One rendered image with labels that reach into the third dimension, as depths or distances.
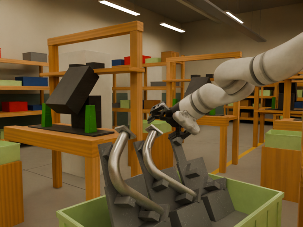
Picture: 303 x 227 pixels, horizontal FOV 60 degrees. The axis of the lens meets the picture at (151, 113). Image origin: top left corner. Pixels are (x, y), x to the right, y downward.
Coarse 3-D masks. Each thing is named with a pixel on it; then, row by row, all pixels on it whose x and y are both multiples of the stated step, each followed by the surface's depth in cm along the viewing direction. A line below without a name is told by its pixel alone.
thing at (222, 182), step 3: (213, 180) 107; (216, 180) 105; (219, 180) 104; (222, 180) 103; (225, 180) 102; (219, 183) 103; (222, 183) 102; (225, 183) 102; (222, 186) 101; (225, 186) 101; (219, 189) 101; (225, 189) 100
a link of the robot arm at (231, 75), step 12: (228, 60) 65; (240, 60) 61; (252, 60) 57; (216, 72) 65; (228, 72) 62; (240, 72) 59; (252, 72) 57; (228, 84) 64; (240, 84) 63; (252, 84) 59; (264, 84) 58
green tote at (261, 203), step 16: (240, 192) 100; (256, 192) 95; (272, 192) 91; (64, 208) 77; (80, 208) 80; (96, 208) 84; (240, 208) 100; (256, 208) 96; (272, 208) 84; (64, 224) 72; (80, 224) 68; (96, 224) 84; (240, 224) 68; (256, 224) 74; (272, 224) 84
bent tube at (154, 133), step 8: (152, 128) 92; (152, 136) 90; (144, 144) 88; (152, 144) 89; (144, 152) 86; (144, 160) 85; (152, 160) 86; (152, 168) 84; (152, 176) 85; (160, 176) 85; (168, 176) 87; (176, 184) 87; (184, 192) 88; (192, 192) 90
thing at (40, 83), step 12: (0, 48) 560; (0, 60) 553; (12, 60) 572; (24, 60) 599; (36, 60) 626; (48, 60) 654; (0, 84) 563; (12, 84) 584; (24, 84) 607; (36, 84) 629; (12, 108) 587; (24, 108) 609; (36, 108) 633; (0, 132) 572
